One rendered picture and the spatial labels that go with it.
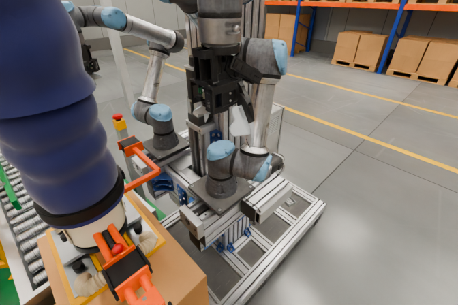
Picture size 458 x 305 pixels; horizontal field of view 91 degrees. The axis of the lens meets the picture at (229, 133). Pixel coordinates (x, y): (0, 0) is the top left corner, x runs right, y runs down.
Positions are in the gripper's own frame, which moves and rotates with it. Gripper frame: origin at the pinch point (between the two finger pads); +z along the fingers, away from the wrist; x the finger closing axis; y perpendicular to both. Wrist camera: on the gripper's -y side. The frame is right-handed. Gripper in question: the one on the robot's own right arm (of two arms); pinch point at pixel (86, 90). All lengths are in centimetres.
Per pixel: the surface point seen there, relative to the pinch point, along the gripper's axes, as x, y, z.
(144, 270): -68, 43, 22
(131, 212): -42, 28, 32
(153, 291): -72, 46, 22
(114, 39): 281, -111, 23
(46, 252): -48, -6, 48
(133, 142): -10.6, 20.5, 21.3
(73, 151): -56, 28, -7
